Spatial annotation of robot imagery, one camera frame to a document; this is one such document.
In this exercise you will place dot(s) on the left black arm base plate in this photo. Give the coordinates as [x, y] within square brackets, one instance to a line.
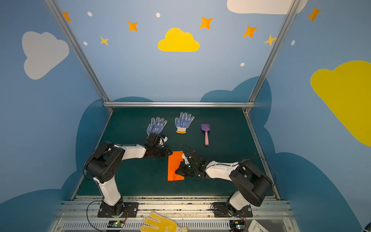
[119, 210]

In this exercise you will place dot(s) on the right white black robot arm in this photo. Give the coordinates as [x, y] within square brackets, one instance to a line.
[251, 182]

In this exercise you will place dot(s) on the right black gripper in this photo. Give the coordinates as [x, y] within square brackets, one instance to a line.
[185, 169]

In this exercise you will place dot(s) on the right aluminium frame post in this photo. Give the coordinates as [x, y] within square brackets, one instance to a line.
[285, 27]

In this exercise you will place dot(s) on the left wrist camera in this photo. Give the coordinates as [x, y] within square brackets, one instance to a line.
[163, 140]

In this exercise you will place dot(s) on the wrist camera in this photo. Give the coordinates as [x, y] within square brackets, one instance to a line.
[185, 159]
[163, 140]

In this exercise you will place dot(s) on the green circuit board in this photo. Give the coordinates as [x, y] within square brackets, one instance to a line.
[237, 226]
[115, 224]

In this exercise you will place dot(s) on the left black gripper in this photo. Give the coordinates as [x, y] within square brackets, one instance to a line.
[162, 151]

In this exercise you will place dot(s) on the orange square paper sheet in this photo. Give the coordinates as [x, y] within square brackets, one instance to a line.
[174, 162]

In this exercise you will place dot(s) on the right green circuit board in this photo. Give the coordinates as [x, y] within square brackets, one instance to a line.
[237, 226]

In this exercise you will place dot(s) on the yellow dotted work glove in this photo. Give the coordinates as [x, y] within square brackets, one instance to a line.
[158, 223]

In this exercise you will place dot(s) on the aluminium rear frame bar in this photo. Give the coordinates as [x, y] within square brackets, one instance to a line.
[179, 104]

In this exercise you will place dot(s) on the purple pink spatula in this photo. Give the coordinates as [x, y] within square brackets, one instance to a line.
[206, 128]

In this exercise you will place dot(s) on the white plastic object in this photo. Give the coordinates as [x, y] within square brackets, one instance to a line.
[255, 226]

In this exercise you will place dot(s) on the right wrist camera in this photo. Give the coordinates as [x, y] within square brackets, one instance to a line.
[185, 159]

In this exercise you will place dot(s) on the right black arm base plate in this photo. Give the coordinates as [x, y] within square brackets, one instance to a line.
[225, 210]

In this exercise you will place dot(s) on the blue dotted work glove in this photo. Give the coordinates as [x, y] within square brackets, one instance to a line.
[183, 122]
[156, 125]

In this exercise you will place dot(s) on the left aluminium frame post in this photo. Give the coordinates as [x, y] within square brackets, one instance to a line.
[64, 25]

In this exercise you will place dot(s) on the left blue dotted work glove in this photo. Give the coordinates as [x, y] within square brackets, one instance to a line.
[156, 125]

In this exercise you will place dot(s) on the aluminium frame post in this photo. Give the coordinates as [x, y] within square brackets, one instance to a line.
[285, 27]
[64, 25]

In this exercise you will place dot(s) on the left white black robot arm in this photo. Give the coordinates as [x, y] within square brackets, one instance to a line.
[104, 163]

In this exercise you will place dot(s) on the left green circuit board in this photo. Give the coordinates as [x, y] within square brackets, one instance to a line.
[115, 224]

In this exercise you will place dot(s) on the right blue dotted work glove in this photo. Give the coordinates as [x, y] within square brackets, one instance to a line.
[183, 122]

